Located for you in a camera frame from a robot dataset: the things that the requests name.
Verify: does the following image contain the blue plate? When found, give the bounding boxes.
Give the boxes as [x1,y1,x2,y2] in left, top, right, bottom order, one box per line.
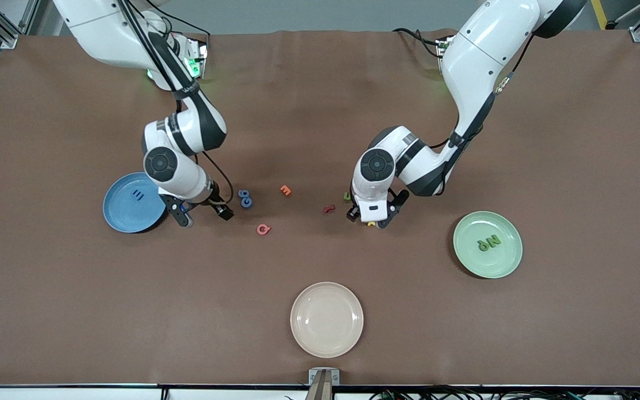
[103,172,168,233]

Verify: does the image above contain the green plate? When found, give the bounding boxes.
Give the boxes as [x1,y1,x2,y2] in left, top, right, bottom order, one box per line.
[453,211,523,279]

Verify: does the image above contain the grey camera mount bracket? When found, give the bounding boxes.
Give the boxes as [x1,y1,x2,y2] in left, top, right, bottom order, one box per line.
[304,368,341,400]

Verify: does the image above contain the brown table cover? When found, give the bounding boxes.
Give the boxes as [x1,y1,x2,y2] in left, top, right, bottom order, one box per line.
[0,29,640,387]

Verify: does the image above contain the black left arm base cable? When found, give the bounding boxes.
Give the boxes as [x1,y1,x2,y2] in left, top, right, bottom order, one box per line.
[392,28,444,59]

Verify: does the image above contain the cream plate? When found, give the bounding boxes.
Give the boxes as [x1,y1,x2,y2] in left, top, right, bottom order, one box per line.
[290,282,364,358]

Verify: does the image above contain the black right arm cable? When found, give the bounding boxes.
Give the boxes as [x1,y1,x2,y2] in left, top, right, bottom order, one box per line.
[120,0,236,207]

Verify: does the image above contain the white table frame rail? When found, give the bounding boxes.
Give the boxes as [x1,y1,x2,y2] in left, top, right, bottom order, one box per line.
[0,383,640,400]

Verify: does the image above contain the silver right arm base connector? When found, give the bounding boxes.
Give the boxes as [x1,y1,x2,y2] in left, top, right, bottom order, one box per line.
[178,36,209,78]

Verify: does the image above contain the black cable bundle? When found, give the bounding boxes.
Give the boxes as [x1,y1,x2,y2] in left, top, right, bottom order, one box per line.
[367,385,640,400]

